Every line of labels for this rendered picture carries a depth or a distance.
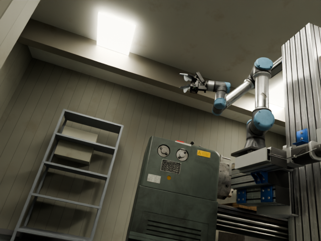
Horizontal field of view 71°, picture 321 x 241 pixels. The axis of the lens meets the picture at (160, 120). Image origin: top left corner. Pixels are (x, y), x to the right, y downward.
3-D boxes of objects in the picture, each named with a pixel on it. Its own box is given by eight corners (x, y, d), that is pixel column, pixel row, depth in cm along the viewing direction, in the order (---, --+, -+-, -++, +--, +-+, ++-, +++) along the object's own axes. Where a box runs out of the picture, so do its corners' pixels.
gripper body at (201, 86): (189, 85, 154) (207, 87, 152) (190, 76, 159) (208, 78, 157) (188, 93, 160) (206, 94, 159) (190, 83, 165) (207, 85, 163)
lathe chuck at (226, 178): (222, 194, 180) (223, 157, 195) (208, 200, 207) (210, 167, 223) (232, 196, 180) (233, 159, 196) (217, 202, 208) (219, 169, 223)
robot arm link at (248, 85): (253, 74, 180) (207, 109, 170) (258, 65, 170) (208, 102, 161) (265, 84, 176) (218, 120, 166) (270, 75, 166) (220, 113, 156)
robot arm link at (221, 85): (230, 90, 150) (231, 80, 154) (213, 88, 152) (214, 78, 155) (228, 96, 157) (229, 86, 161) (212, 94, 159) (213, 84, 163)
